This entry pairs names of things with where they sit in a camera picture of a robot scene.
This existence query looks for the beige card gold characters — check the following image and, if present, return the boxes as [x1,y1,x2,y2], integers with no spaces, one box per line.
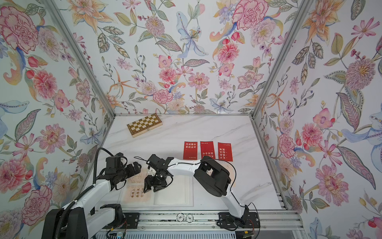
[127,168,150,184]

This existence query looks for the white photo album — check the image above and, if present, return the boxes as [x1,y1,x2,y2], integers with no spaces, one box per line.
[119,169,194,208]

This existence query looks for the beige card red characters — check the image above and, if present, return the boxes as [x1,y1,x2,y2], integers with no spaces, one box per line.
[125,185,151,203]

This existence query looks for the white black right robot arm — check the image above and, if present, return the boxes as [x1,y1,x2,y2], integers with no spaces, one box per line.
[143,154,249,228]

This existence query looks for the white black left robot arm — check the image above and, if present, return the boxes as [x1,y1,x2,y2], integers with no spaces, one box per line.
[41,153,142,239]

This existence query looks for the wooden folding chess board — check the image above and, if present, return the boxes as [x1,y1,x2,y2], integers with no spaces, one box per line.
[127,114,163,137]

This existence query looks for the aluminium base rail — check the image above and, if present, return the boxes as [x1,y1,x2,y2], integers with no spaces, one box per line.
[89,210,307,239]

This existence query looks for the thin black right cable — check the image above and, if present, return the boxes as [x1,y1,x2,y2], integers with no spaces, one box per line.
[133,156,262,239]

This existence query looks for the black corrugated left cable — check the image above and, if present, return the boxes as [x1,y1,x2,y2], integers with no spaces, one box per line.
[53,147,114,239]

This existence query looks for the aluminium corner post left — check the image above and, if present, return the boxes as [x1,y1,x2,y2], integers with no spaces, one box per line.
[41,0,116,120]

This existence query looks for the aluminium corner post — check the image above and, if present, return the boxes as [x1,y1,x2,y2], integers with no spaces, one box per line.
[41,0,116,120]
[251,0,313,120]

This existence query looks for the aluminium corner post right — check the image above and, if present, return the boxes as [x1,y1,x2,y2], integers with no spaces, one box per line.
[251,0,313,120]

